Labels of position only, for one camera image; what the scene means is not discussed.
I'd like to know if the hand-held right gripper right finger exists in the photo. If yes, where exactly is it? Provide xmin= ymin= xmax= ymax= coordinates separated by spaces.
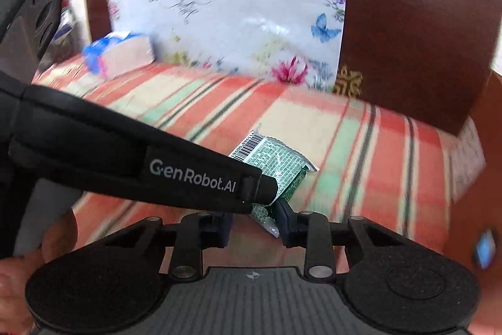
xmin=274 ymin=199 xmax=405 ymax=281

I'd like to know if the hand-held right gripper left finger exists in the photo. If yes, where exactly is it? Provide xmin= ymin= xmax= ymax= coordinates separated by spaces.
xmin=100 ymin=213 xmax=233 ymax=283

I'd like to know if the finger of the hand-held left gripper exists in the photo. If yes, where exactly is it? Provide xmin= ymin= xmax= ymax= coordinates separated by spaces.
xmin=241 ymin=176 xmax=280 ymax=213

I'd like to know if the green printed snack packet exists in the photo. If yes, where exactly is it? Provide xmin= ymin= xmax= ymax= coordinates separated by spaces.
xmin=227 ymin=123 xmax=320 ymax=238

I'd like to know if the person's left hand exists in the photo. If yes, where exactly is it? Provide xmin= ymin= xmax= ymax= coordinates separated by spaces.
xmin=0 ymin=208 xmax=79 ymax=335

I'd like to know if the blue white tissue packet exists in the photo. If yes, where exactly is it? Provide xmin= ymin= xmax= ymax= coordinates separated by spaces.
xmin=82 ymin=31 xmax=154 ymax=80

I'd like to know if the colourful printed package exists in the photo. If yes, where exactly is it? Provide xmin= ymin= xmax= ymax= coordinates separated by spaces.
xmin=57 ymin=0 xmax=86 ymax=47

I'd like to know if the floral plastic bag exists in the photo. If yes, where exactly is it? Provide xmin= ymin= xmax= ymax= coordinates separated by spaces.
xmin=104 ymin=0 xmax=350 ymax=92

